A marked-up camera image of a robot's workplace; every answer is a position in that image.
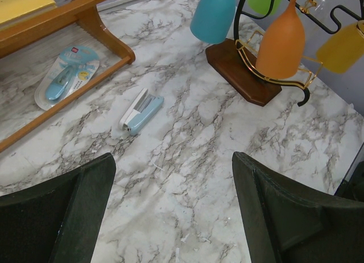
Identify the light blue stapler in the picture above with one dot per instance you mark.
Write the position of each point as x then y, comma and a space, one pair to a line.
143, 108

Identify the green wine glass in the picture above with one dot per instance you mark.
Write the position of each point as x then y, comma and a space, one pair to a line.
259, 7

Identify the blue wine glass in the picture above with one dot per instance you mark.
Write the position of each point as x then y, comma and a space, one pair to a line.
212, 20

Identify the yellow book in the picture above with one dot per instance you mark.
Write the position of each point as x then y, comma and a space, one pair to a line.
15, 11

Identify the wine glass rack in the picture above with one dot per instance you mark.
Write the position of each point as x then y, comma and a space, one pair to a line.
234, 61

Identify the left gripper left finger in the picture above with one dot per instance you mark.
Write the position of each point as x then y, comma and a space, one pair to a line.
57, 220

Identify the orange wine glass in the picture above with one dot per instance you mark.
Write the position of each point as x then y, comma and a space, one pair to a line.
282, 45

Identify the wooden shelf rack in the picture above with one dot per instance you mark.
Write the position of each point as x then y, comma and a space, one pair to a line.
28, 51

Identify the clear wine glass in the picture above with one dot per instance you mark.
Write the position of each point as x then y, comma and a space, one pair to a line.
322, 9

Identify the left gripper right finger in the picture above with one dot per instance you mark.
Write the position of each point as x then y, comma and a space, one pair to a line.
286, 221

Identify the blue correction tape package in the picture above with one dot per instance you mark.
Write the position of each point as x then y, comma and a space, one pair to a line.
73, 68

